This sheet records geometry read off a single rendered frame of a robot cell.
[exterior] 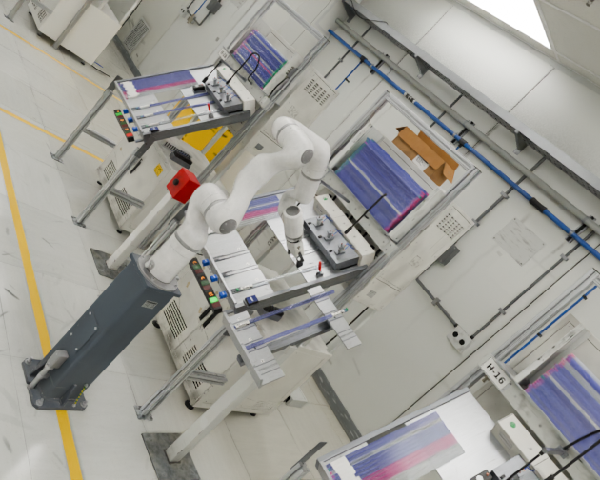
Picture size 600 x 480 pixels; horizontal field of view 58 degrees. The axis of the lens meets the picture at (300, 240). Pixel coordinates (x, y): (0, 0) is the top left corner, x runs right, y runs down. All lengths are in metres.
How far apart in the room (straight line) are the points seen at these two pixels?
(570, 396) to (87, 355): 1.83
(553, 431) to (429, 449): 0.46
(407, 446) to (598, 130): 2.79
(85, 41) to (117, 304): 4.83
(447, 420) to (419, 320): 1.91
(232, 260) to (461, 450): 1.31
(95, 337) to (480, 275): 2.71
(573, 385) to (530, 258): 1.86
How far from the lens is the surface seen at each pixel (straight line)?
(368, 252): 2.71
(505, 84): 4.68
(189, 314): 3.13
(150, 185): 3.79
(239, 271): 2.61
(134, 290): 2.18
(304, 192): 2.23
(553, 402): 2.28
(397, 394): 4.14
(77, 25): 6.68
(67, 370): 2.41
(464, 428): 2.33
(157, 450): 2.72
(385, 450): 2.18
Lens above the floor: 1.66
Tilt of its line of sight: 13 degrees down
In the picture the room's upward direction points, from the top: 45 degrees clockwise
